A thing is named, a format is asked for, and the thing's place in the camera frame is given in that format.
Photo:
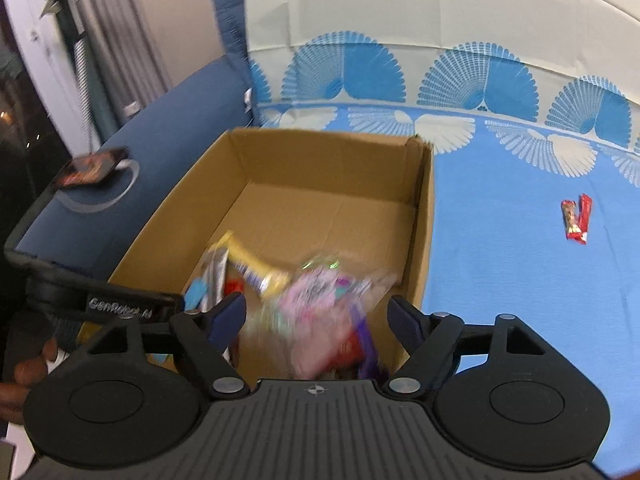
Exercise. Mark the dark blue pillow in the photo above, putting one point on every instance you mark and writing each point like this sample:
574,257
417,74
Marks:
230,20

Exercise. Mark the person's left hand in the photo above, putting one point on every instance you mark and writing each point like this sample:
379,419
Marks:
27,372

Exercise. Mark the white cabinet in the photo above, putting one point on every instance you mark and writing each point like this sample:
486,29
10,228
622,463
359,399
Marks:
35,60

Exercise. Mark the pink snack packet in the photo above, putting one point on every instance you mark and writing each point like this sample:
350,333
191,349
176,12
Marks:
315,310

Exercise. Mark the light blue snack packet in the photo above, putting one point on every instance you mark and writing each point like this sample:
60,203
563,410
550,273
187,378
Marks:
196,294

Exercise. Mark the cream pillow with blue fans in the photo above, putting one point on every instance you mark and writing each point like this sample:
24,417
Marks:
425,5

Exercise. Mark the purple snack packet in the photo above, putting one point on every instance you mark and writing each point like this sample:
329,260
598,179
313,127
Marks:
367,345

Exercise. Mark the yellow snack packet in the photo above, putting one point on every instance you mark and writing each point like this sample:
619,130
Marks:
255,267

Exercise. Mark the red snack packet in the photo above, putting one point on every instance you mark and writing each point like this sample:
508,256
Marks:
234,289

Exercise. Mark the brown cardboard box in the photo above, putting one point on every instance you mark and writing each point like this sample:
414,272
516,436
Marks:
320,180

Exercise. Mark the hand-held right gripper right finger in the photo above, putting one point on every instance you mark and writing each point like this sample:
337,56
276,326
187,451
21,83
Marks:
404,320

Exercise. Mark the dark red-printed packet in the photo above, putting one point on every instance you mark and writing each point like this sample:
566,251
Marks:
90,169

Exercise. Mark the grey curtain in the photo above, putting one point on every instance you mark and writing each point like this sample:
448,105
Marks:
120,35

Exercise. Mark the red candy bar packet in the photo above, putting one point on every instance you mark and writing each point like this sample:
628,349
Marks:
584,220
570,217

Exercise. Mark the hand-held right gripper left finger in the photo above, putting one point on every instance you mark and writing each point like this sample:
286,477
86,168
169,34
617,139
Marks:
227,317

